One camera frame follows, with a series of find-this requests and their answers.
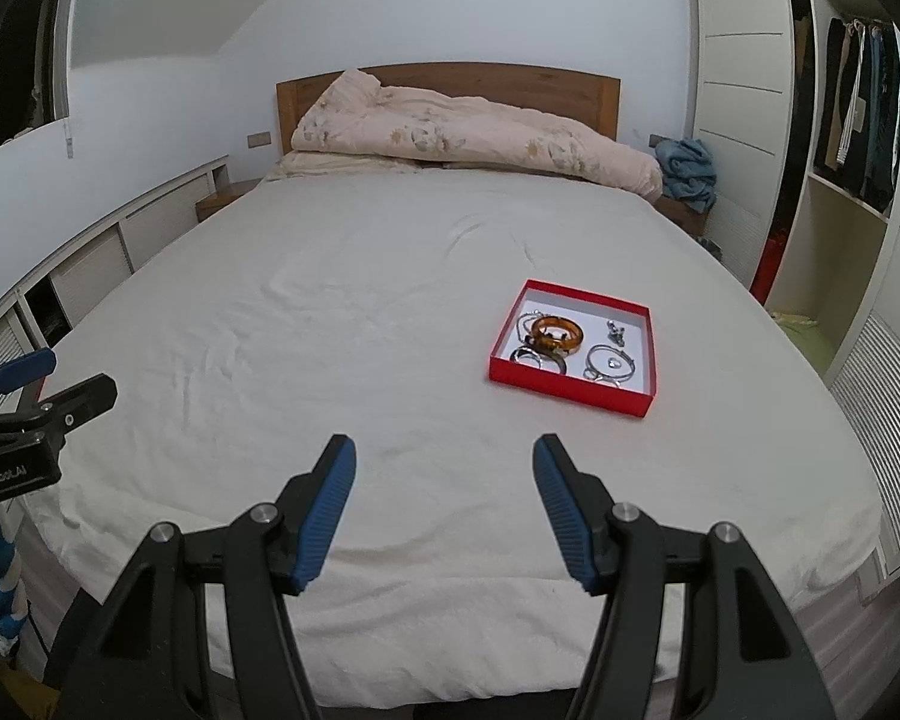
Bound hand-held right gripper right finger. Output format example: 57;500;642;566
532;433;856;720

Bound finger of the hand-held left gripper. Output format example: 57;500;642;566
0;372;119;437
0;347;56;395

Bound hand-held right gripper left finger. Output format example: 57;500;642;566
41;433;358;720

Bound red jewelry box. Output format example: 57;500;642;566
488;279;658;418

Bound amber bangle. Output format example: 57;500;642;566
531;317;587;357

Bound large silver bangle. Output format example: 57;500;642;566
585;344;640;380

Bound low white louvred cabinet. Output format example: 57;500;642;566
0;156;230;391

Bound dark brown bangle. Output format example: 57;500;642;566
511;349;571;377

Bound bed with white sheet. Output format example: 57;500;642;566
19;165;884;713

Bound wooden nightstand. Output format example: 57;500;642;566
195;179;262;224
654;195;712;238

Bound green cloth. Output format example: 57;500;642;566
771;310;822;337

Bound cream pillow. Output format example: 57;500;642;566
264;150;425;181

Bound blue crumpled cloth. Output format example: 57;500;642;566
655;138;719;215

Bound wooden headboard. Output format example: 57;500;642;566
275;61;622;160

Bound peach floral duvet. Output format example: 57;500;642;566
290;68;664;200

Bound hanging dark clothes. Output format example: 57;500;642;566
811;13;900;212

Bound white wardrobe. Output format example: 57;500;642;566
688;0;900;586

